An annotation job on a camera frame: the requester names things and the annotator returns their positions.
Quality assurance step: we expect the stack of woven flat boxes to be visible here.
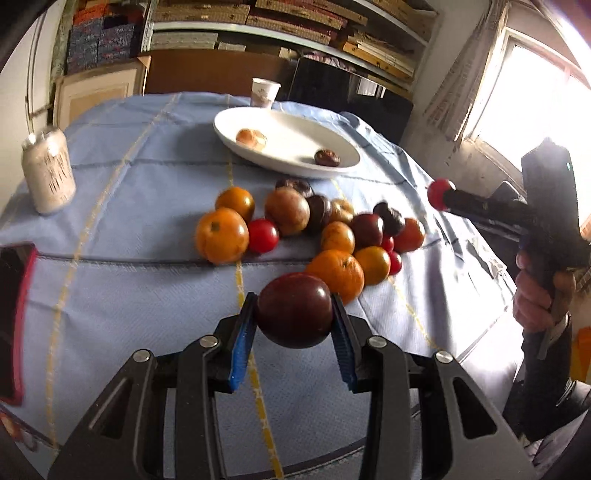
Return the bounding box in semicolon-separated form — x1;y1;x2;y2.
150;0;437;79

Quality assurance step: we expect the brown wooden cabinet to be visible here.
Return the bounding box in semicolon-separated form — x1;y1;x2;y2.
139;48;301;95

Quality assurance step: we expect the orange tangerine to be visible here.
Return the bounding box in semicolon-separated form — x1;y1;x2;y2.
195;208;250;265
393;218;426;253
305;249;365;305
215;186;256;222
353;246;391;286
321;222;356;254

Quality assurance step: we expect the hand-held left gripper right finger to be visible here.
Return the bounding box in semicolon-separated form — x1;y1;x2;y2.
330;294;539;480

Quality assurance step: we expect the phone with red case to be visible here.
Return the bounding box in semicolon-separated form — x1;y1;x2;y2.
0;242;38;406

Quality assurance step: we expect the metal shelf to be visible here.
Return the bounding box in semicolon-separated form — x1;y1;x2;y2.
141;0;439;93

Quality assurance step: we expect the bright window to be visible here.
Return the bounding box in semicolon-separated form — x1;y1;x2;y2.
462;28;591;185

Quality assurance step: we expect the cardboard box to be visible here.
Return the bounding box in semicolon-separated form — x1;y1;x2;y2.
53;55;151;130

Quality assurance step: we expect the black cabinet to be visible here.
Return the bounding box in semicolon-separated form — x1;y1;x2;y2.
286;58;414;144

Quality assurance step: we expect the dark red plum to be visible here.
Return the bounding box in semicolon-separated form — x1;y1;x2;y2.
350;213;385;249
257;272;334;350

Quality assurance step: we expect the white oval plate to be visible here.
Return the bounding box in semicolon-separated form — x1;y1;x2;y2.
213;107;361;180

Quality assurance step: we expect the blue checked tablecloth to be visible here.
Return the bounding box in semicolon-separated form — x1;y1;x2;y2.
0;91;525;480

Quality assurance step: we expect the person's right forearm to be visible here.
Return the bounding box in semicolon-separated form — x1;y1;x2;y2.
502;318;591;444

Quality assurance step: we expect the large brown round fruit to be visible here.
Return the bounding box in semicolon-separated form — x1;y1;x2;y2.
264;188;311;237

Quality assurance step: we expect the white paper cup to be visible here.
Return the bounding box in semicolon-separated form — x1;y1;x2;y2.
251;78;281;110

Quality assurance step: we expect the beige curtain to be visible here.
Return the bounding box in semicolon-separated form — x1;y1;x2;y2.
422;0;513;144

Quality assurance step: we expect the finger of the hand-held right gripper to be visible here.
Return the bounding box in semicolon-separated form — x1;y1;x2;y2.
443;185;527;223

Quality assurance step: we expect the person's right hand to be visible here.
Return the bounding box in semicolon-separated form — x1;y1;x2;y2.
512;249;577;334

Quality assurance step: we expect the stack of patterned boxes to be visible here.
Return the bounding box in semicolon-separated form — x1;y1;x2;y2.
67;0;148;75

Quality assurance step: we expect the small brown round fruit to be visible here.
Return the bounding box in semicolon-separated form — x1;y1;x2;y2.
329;198;355;225
235;128;269;151

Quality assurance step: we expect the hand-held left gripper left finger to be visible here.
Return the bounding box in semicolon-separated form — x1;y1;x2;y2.
48;292;259;480

